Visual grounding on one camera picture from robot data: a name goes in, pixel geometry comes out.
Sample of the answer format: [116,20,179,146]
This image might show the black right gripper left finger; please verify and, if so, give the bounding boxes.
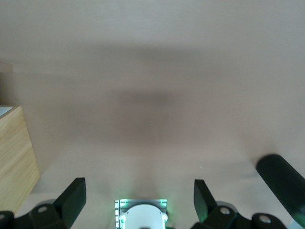
[0,177,87,229]

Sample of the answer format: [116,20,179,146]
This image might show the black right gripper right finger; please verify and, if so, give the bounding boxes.
[190,179,287,229]

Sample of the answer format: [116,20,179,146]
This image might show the light wooden drawer cabinet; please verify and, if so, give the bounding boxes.
[0,105,41,213]

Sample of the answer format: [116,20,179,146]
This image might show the black cylindrical vase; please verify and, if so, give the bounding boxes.
[255,154,305,223]

